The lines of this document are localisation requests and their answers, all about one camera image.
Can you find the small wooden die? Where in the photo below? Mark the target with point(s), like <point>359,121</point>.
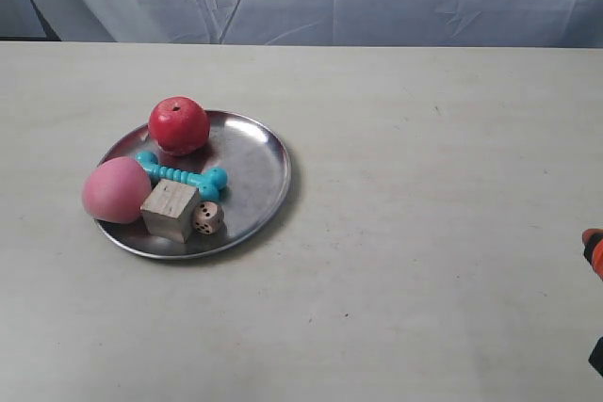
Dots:
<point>207,217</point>

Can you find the wooden cube block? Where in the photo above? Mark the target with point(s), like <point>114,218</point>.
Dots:
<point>167,211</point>

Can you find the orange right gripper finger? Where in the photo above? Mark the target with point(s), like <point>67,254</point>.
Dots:
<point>596,356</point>
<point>592,240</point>

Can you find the turquoise bone toy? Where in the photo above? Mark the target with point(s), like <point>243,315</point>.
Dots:
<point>209,183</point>

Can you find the red apple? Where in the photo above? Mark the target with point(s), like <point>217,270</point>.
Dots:
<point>179,126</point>

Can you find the round steel plate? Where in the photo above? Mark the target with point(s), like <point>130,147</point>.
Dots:
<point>258,167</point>

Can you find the pink peach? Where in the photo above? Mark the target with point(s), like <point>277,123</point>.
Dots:
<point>115,191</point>

